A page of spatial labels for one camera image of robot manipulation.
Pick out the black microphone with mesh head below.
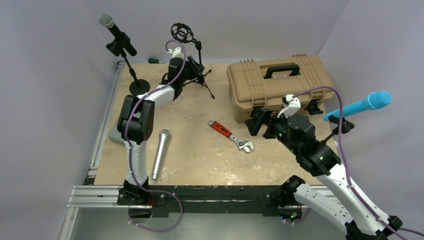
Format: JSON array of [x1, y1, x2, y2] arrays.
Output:
[[98, 13, 137, 57]]

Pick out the aluminium table frame rails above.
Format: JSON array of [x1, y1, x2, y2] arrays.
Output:
[[57, 60, 153, 240]]

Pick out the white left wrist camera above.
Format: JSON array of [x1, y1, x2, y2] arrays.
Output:
[[167, 46, 185, 59]]

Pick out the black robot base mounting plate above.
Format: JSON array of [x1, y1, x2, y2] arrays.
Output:
[[117, 185, 299, 218]]

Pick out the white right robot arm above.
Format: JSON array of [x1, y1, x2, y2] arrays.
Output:
[[244, 108, 403, 240]]

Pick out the red handled adjustable wrench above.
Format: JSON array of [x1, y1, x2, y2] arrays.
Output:
[[207, 119, 255, 153]]

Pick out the silver mesh head microphone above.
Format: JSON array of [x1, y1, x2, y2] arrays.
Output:
[[151, 129, 171, 181]]

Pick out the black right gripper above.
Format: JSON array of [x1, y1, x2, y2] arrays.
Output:
[[244, 107, 301, 155]]

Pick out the green handled screwdriver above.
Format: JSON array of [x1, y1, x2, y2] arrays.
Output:
[[148, 57, 164, 64]]

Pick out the blue foam covered microphone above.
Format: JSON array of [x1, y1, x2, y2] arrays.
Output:
[[323, 91, 392, 122]]

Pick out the black tripod shock mount stand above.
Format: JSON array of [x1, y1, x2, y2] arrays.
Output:
[[170, 23, 215, 99]]

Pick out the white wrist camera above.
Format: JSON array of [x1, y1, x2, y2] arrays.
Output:
[[167, 46, 185, 59], [277, 94, 301, 119]]

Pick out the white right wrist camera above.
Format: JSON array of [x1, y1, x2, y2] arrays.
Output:
[[277, 94, 301, 119]]

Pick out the tan plastic tool case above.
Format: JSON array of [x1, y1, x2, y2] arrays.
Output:
[[226, 54, 334, 123]]

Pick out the black round base mic stand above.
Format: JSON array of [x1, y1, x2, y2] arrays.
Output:
[[106, 32, 150, 96]]

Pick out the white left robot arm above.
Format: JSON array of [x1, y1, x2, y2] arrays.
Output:
[[117, 56, 205, 205]]

